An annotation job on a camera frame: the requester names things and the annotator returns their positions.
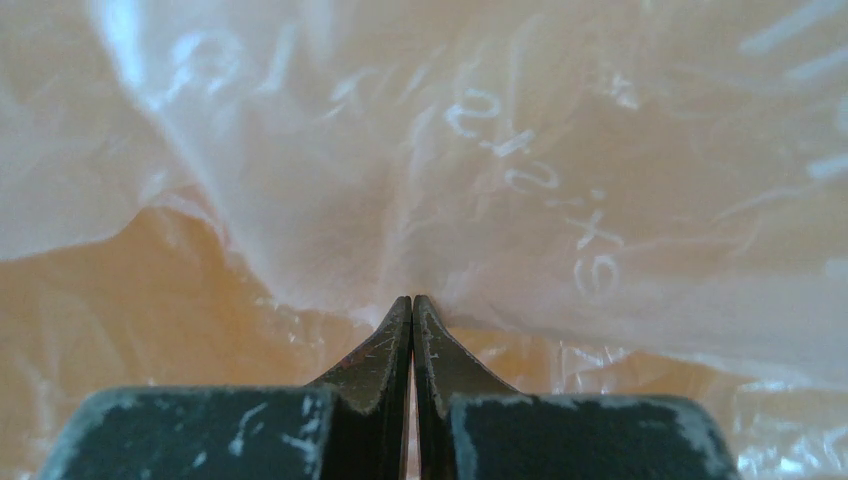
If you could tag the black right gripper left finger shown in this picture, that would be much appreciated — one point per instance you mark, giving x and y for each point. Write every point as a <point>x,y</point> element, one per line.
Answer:
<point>351,422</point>

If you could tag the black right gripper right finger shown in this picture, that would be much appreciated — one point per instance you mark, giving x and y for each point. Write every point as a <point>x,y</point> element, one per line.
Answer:
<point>474,425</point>

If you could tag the pink plastic trash bag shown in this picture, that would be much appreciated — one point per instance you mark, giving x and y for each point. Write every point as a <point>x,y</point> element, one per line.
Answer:
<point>599,196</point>

